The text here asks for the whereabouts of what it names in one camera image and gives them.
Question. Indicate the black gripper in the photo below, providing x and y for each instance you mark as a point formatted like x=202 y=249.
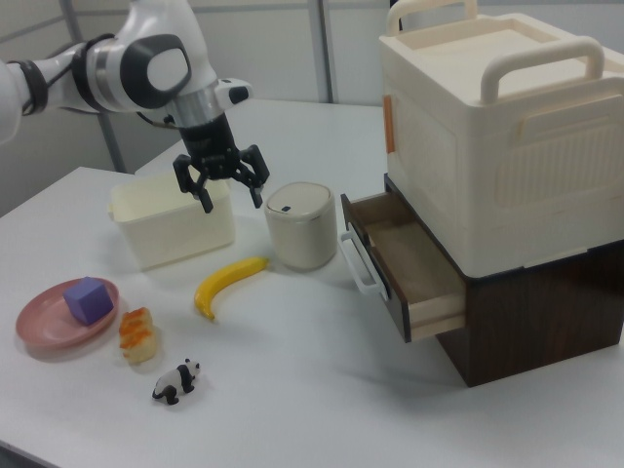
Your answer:
x=209 y=144

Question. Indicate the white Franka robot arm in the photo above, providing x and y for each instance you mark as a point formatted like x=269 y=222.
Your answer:
x=156 y=68

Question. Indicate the cream open plastic bin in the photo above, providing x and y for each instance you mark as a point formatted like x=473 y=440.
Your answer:
x=175 y=234

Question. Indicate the dark wood drawer cabinet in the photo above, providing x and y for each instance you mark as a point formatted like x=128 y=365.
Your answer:
x=536 y=317

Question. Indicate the small beige lidded trash can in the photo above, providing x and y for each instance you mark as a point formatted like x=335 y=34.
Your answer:
x=302 y=234

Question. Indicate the yellow toy banana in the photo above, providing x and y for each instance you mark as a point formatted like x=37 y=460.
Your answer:
x=224 y=280

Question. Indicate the toy salmon sushi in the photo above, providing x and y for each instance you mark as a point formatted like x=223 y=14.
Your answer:
x=139 y=336

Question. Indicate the purple cube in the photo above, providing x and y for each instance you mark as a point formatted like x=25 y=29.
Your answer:
x=88 y=300

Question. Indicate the toy panda figure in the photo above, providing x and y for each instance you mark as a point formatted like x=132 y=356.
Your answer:
x=175 y=382

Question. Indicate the pink plate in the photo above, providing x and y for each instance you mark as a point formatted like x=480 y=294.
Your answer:
x=44 y=326

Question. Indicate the grey partition frame post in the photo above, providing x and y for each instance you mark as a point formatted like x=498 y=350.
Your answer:
x=111 y=141
x=328 y=49

